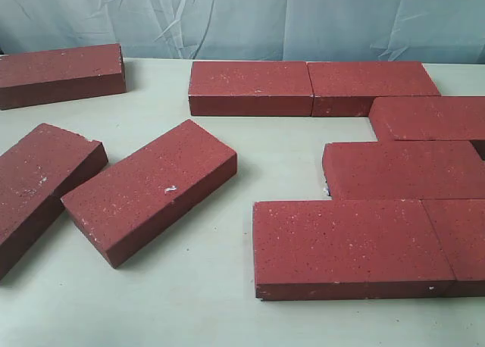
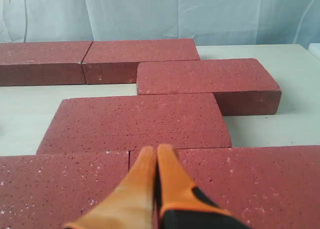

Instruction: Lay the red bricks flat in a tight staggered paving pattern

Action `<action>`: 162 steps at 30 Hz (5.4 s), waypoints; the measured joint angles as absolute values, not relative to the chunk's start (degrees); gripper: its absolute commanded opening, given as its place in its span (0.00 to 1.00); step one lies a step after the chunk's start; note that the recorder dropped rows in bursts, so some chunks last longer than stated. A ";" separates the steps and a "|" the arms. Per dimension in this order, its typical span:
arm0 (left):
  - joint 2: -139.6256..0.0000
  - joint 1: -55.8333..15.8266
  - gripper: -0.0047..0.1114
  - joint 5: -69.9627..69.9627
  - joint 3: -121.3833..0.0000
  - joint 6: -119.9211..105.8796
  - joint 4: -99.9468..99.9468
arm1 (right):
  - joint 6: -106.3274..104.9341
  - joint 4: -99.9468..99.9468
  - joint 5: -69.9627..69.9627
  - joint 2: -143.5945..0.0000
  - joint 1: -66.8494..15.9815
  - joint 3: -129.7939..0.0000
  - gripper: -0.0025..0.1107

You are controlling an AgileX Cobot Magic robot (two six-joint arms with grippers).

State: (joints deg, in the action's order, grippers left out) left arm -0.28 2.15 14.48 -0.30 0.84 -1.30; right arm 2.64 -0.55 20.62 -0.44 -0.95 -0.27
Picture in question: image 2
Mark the red brick second row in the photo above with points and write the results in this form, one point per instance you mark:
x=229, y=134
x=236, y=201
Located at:
x=241, y=86

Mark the red brick third row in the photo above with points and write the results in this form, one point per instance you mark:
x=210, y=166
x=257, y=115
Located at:
x=128, y=123

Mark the red brick front right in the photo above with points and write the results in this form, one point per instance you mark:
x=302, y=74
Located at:
x=261, y=187

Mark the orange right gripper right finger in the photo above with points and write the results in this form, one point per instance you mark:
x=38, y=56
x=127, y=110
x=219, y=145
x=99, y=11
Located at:
x=180, y=206

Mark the red brick back row right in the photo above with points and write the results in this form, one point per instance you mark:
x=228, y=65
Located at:
x=116, y=62

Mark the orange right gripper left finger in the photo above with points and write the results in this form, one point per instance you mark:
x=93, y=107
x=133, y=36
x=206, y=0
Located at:
x=131, y=204

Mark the white backdrop cloth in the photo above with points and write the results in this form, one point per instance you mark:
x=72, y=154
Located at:
x=208, y=22

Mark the red brick back row left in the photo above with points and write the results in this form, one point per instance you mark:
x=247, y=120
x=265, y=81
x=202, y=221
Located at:
x=42, y=63

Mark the red brick front left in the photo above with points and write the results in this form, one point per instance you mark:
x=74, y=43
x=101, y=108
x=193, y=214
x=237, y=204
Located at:
x=46, y=191

